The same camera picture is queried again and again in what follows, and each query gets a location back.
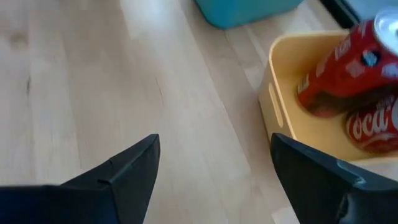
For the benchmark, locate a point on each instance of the red Coca-Cola can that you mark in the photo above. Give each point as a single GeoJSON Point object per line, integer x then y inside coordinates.
{"type": "Point", "coordinates": [373, 127]}
{"type": "Point", "coordinates": [342, 71]}

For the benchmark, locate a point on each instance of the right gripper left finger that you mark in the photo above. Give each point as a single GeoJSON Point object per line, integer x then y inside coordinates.
{"type": "Point", "coordinates": [93, 199]}

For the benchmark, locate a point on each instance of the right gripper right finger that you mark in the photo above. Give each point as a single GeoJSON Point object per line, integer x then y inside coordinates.
{"type": "Point", "coordinates": [326, 193]}

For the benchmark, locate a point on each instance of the green plastic bin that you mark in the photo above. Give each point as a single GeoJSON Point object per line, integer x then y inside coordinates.
{"type": "Point", "coordinates": [242, 12]}

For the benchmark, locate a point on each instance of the yellow plastic bin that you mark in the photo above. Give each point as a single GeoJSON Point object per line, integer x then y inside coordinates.
{"type": "Point", "coordinates": [311, 133]}

